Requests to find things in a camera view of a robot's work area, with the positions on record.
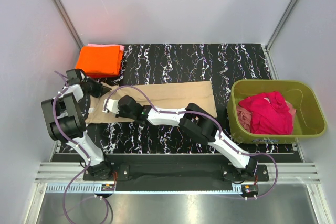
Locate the crumpled dusty pink t shirt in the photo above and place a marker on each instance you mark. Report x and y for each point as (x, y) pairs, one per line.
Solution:
(244, 116)

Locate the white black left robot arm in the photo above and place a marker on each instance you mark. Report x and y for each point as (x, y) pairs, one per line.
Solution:
(65, 122)

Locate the power connector board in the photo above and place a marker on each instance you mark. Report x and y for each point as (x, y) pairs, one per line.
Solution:
(250, 188)
(108, 187)

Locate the aluminium frame post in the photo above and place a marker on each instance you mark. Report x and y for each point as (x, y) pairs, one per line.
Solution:
(280, 25)
(68, 23)

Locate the left power connector board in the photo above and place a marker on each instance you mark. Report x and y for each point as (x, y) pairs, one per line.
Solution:
(108, 187)

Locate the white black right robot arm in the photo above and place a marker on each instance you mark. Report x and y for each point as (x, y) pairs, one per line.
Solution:
(201, 127)

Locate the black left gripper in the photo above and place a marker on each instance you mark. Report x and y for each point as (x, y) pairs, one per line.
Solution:
(95, 89)

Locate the crumpled magenta t shirt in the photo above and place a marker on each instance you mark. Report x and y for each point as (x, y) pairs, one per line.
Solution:
(270, 114)

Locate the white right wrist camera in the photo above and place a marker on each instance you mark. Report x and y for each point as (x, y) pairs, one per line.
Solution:
(110, 106)

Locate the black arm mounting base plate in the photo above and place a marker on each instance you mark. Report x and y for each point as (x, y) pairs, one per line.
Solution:
(173, 173)

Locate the aluminium frame post left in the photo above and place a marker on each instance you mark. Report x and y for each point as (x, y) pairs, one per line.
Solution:
(68, 23)

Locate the aluminium frame post right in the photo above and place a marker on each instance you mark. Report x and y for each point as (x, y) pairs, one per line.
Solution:
(280, 25)

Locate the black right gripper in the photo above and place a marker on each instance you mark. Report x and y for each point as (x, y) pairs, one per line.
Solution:
(119, 108)

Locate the right power connector board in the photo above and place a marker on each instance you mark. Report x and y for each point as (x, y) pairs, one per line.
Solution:
(250, 188)

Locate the olive green plastic bin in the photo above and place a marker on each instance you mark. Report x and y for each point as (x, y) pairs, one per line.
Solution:
(309, 119)

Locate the beige t shirt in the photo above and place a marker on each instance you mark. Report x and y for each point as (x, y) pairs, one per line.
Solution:
(166, 96)

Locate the folded pink t shirt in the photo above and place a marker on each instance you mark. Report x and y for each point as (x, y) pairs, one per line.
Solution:
(121, 47)

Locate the folded orange t shirt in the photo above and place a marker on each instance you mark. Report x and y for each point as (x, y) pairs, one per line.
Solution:
(100, 61)

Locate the aluminium front rail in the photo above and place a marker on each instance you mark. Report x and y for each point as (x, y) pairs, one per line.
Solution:
(59, 177)

